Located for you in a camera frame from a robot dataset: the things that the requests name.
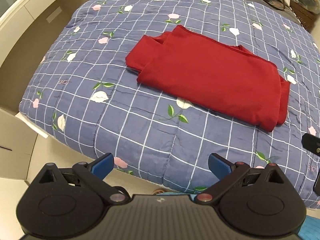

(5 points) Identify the red long sleeve sweater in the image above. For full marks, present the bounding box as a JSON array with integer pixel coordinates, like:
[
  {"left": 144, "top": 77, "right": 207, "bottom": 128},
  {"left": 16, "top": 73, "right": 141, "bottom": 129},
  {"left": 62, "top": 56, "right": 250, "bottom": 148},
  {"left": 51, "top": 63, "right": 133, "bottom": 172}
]
[{"left": 125, "top": 25, "right": 290, "bottom": 132}]

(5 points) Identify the light blue cloth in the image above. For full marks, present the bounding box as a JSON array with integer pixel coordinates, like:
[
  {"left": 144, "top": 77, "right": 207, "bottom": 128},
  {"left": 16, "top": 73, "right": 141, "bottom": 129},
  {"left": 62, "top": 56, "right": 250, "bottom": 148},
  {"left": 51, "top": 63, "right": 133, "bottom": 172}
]
[{"left": 298, "top": 216, "right": 320, "bottom": 240}]

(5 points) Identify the blue checked floral quilt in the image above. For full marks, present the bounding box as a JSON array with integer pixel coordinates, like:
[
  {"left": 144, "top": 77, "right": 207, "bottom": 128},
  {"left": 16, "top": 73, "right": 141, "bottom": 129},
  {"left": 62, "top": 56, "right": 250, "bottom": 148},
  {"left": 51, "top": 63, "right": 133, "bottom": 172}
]
[{"left": 19, "top": 0, "right": 319, "bottom": 209}]

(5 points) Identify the dark wooden nightstand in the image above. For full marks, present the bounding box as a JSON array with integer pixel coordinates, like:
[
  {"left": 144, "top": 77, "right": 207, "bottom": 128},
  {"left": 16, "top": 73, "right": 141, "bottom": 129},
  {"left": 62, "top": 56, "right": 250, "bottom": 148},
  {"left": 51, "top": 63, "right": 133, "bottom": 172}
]
[{"left": 290, "top": 1, "right": 317, "bottom": 33}]

